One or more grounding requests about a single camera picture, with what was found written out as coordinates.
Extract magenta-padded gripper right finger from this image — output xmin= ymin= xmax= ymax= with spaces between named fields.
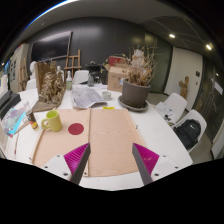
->
xmin=131 ymin=142 xmax=183 ymax=186

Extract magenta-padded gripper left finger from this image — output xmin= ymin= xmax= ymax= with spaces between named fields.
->
xmin=42 ymin=142 xmax=92 ymax=186

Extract flat round red coaster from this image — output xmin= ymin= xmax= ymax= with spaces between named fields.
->
xmin=67 ymin=122 xmax=85 ymax=136

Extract yellow-green ceramic mug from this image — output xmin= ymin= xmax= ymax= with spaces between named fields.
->
xmin=40 ymin=109 xmax=64 ymax=133

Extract black backpack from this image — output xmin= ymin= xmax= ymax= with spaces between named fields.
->
xmin=173 ymin=118 xmax=202 ymax=150

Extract grey plant saucer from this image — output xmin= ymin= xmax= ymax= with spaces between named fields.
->
xmin=117 ymin=95 xmax=150 ymax=113

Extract grey newspaper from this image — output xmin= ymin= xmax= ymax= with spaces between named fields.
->
xmin=69 ymin=84 xmax=108 ymax=110

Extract white chair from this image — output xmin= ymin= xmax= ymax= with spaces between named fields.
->
xmin=72 ymin=69 xmax=90 ymax=86
xmin=155 ymin=92 xmax=188 ymax=125
xmin=25 ymin=78 xmax=38 ymax=91
xmin=173 ymin=109 xmax=208 ymax=153

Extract dried plant in grey pot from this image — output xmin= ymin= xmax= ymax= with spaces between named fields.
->
xmin=120 ymin=46 xmax=158 ymax=109

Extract iridescent colourful sheet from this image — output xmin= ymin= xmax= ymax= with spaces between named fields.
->
xmin=0 ymin=101 xmax=31 ymax=138

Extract brown golden sculpture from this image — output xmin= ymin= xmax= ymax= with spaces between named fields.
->
xmin=32 ymin=60 xmax=67 ymax=113

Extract white spray bottle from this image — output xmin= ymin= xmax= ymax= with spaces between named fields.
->
xmin=65 ymin=70 xmax=74 ymax=91

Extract dark glass flask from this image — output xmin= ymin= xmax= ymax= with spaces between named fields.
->
xmin=87 ymin=73 xmax=95 ymax=88

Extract wooden figure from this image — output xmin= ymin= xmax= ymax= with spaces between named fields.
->
xmin=178 ymin=75 xmax=190 ymax=100

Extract brown cardboard box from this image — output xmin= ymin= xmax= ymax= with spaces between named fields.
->
xmin=103 ymin=63 xmax=131 ymax=93

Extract white plaster bust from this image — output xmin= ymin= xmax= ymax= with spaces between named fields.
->
xmin=56 ymin=65 xmax=65 ymax=83
xmin=29 ymin=60 xmax=38 ymax=81

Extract black flat boxes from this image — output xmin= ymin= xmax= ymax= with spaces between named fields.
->
xmin=0 ymin=89 xmax=22 ymax=119

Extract wooden easel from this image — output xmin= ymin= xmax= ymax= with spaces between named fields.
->
xmin=63 ymin=49 xmax=83 ymax=78
xmin=19 ymin=58 xmax=30 ymax=91

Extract red box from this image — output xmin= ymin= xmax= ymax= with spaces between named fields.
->
xmin=108 ymin=55 xmax=126 ymax=67

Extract pale tall cabinet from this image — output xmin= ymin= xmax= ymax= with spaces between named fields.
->
xmin=9 ymin=43 xmax=30 ymax=94

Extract long ceiling light strip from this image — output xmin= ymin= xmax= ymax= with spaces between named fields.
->
xmin=24 ymin=0 xmax=79 ymax=29

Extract black wall screen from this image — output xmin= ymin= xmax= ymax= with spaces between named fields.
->
xmin=30 ymin=30 xmax=73 ymax=63

